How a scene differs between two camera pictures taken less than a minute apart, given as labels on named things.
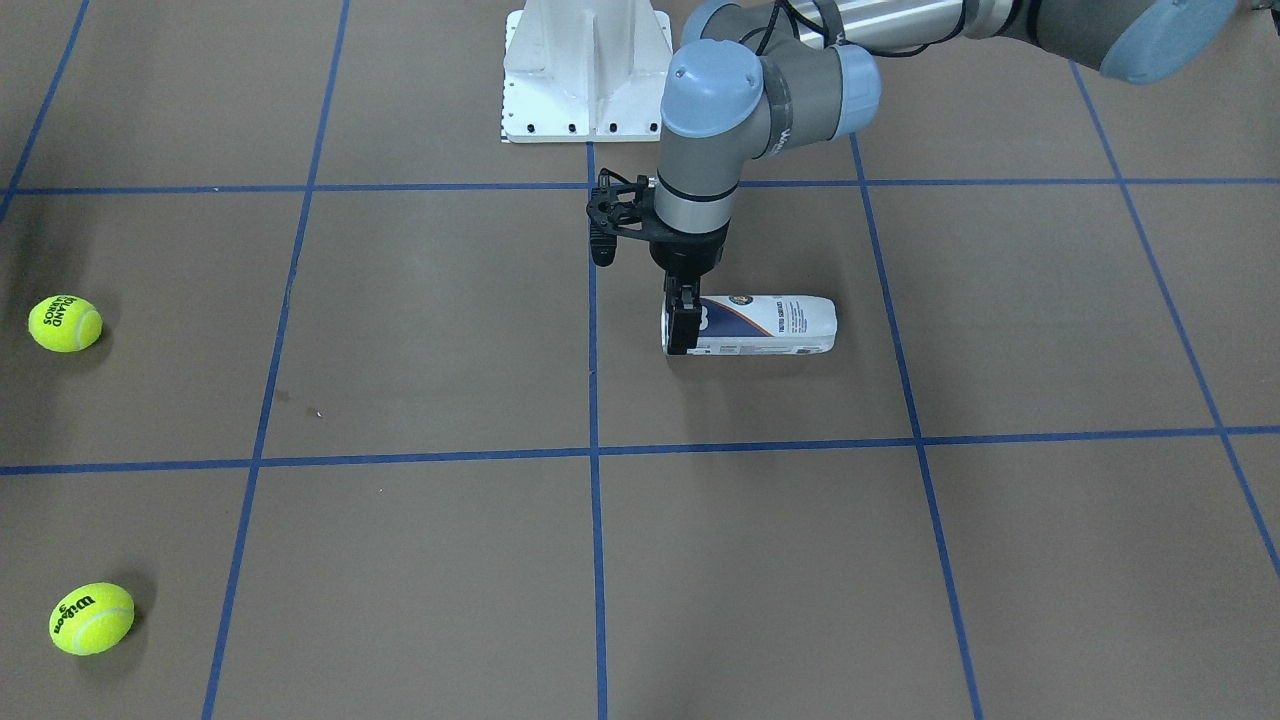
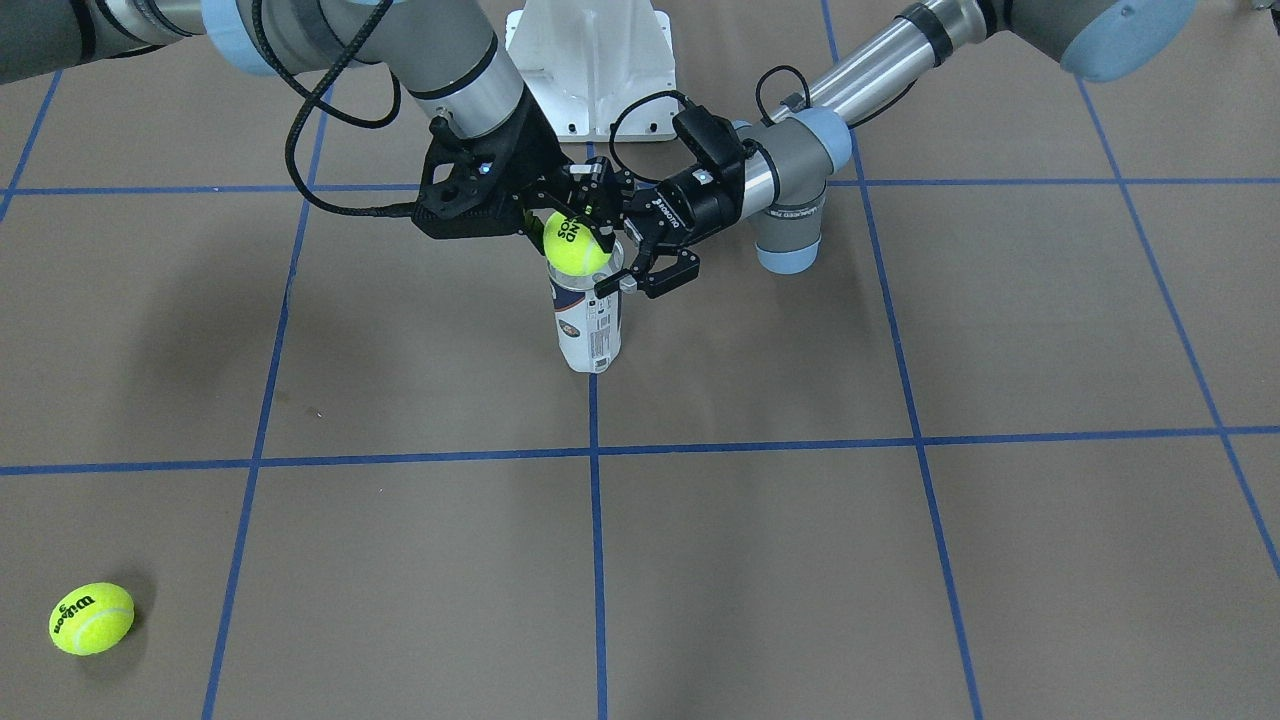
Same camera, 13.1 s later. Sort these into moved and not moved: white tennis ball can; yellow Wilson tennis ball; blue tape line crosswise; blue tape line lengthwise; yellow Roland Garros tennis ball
Moved: white tennis ball can; yellow Roland Garros tennis ball
Not moved: blue tape line crosswise; yellow Wilson tennis ball; blue tape line lengthwise
